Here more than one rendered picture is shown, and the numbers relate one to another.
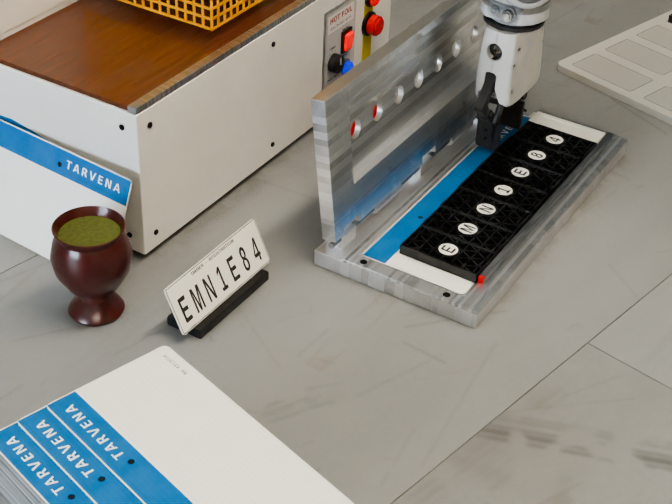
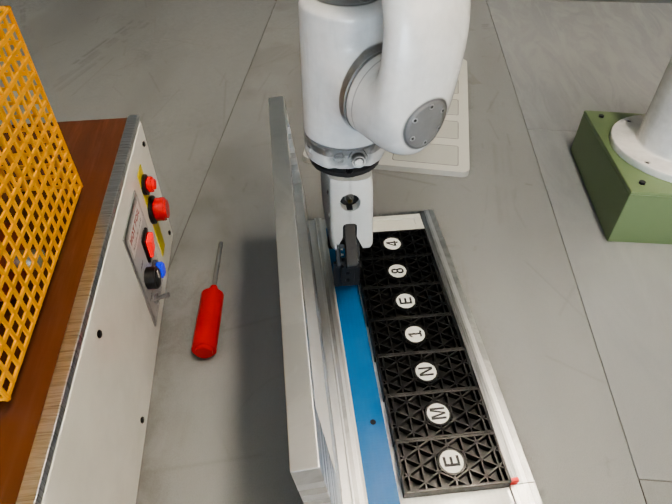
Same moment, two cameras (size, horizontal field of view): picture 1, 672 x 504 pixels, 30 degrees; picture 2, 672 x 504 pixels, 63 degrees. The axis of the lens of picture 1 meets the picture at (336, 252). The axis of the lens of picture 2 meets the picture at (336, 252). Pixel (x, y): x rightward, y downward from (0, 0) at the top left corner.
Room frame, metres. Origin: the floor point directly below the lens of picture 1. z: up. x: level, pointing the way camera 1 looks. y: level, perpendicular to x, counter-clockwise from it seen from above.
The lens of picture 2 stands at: (1.03, 0.10, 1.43)
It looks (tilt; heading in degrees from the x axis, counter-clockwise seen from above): 45 degrees down; 323
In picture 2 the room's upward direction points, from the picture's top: straight up
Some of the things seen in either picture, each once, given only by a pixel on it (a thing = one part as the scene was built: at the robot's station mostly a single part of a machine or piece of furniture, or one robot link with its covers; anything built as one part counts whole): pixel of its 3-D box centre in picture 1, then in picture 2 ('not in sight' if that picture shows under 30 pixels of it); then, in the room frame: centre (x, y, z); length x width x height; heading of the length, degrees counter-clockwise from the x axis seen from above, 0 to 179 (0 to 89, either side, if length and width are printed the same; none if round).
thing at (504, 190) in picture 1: (502, 194); (414, 337); (1.28, -0.20, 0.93); 0.10 x 0.05 x 0.01; 59
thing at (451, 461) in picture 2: (447, 253); (450, 464); (1.15, -0.13, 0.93); 0.10 x 0.05 x 0.01; 59
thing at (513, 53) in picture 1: (509, 50); (344, 187); (1.42, -0.20, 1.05); 0.10 x 0.07 x 0.11; 150
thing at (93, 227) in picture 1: (92, 268); not in sight; (1.05, 0.26, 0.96); 0.09 x 0.09 x 0.11
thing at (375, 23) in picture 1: (373, 25); (159, 209); (1.56, -0.04, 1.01); 0.03 x 0.02 x 0.03; 150
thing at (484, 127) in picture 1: (485, 128); (348, 272); (1.38, -0.18, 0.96); 0.03 x 0.03 x 0.07; 60
